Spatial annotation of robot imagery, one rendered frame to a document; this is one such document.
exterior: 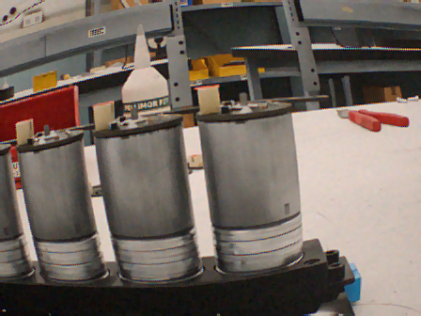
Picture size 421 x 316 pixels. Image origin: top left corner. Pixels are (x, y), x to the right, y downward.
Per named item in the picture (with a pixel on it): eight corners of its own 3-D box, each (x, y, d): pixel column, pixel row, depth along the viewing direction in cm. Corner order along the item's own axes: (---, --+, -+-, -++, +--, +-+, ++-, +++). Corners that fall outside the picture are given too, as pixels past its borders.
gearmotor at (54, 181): (112, 308, 22) (75, 134, 21) (43, 306, 22) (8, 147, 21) (117, 288, 24) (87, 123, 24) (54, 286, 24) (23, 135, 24)
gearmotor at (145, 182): (207, 306, 22) (179, 117, 21) (122, 309, 22) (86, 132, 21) (207, 284, 24) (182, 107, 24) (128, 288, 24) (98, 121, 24)
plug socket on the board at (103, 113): (121, 127, 22) (118, 102, 22) (92, 132, 22) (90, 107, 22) (124, 123, 23) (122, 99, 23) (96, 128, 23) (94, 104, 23)
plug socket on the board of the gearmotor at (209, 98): (231, 111, 22) (227, 86, 22) (196, 116, 22) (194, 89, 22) (230, 108, 23) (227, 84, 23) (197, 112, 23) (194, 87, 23)
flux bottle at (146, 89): (128, 160, 60) (117, 29, 59) (128, 153, 63) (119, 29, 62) (176, 153, 60) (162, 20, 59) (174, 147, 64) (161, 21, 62)
